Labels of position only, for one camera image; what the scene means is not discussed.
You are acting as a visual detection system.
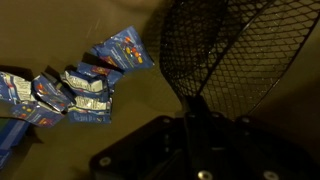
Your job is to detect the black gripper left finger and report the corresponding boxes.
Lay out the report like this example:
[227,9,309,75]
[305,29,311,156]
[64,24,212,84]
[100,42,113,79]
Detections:
[89,94,218,180]

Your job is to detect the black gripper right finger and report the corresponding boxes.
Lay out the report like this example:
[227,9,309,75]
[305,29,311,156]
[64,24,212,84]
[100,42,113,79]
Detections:
[216,114,319,180]

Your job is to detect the blue snack packet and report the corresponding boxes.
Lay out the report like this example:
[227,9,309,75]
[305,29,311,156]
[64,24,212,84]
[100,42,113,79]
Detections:
[31,74,73,113]
[60,70,110,102]
[67,94,114,125]
[9,101,66,128]
[0,71,37,106]
[76,61,125,88]

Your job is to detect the black wire mesh basket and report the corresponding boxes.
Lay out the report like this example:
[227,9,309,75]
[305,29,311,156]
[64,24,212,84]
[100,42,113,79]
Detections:
[158,0,320,122]

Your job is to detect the blue snack packet colourful dots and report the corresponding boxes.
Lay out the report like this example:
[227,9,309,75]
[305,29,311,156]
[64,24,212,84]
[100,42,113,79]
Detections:
[91,25,156,72]

